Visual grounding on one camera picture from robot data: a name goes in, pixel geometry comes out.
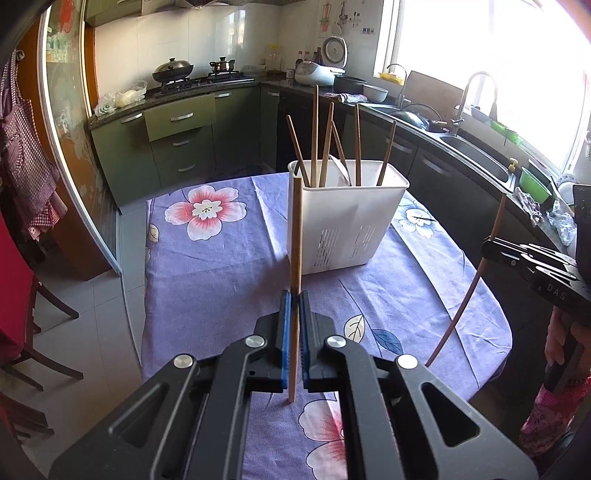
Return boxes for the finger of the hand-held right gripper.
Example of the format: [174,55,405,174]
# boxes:
[481,235,579,269]
[481,248,548,283]

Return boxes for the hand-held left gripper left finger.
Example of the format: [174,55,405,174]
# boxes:
[48,290,293,480]

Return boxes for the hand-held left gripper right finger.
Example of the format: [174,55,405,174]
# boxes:
[299,290,539,480]

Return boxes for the long wooden chopstick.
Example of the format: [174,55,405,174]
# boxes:
[287,175,304,403]
[425,193,509,367]

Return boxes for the white plastic utensil holder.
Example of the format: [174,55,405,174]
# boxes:
[287,159,411,275]

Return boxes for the bunch of wooden chopsticks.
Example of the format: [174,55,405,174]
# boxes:
[285,84,398,188]

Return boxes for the person's right forearm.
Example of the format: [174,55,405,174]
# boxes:
[519,374,591,457]

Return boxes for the person's right hand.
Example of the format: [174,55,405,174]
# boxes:
[546,309,591,384]

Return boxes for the crumpled plastic bags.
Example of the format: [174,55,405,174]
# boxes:
[515,187,578,245]

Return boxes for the green plastic basin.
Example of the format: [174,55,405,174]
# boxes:
[519,167,554,204]

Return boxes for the purple floral tablecloth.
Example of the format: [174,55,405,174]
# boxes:
[141,172,513,480]

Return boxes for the metal kitchen sink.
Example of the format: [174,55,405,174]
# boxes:
[438,134,515,183]

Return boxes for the green windowsill tray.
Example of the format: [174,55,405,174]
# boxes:
[489,120,520,144]

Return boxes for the dark kitchen counter cabinet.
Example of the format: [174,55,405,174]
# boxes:
[277,90,578,259]

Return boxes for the metal kitchen faucet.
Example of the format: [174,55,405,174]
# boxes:
[450,71,499,137]

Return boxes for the black pan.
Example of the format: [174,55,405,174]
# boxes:
[392,104,448,132]

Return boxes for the white plastic spoon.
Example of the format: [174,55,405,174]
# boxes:
[329,154,352,188]

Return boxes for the brown cutting board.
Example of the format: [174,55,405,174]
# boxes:
[406,71,455,116]

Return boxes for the yellow basket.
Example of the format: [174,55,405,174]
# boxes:
[379,65,407,86]

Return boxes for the green kitchen cabinet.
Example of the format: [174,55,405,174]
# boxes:
[89,85,279,208]

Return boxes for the black cooking pot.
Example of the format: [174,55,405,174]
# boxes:
[333,76,368,95]

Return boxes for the black gas stove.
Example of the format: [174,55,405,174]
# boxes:
[154,74,254,93]

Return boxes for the white rice cooker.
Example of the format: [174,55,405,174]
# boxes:
[294,37,348,87]

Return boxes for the wooden chair with red cushion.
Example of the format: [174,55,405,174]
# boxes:
[0,392,56,444]
[0,217,84,393]

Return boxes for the white plastic bag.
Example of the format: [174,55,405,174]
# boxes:
[113,80,148,108]

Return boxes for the glass sliding door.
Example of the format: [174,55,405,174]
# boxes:
[39,0,123,275]

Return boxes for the black wok with lid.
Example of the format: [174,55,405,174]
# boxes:
[152,58,195,85]

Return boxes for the red checkered apron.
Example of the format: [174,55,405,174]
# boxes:
[0,51,68,241]

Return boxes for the range hood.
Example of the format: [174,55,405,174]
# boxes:
[154,0,241,12]

